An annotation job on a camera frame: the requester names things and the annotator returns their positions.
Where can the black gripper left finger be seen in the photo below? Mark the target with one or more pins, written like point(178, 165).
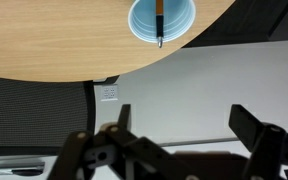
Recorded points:
point(121, 144)

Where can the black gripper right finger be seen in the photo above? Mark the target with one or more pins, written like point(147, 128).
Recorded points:
point(265, 141)

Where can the blue plastic cup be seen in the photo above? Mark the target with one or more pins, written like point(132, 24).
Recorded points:
point(178, 17)

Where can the orange and black pen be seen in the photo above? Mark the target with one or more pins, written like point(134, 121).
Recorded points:
point(159, 23)

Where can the black mesh chair back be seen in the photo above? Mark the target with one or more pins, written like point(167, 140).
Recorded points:
point(37, 117)

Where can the white wall outlet plate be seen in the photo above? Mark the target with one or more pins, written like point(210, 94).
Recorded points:
point(109, 92)

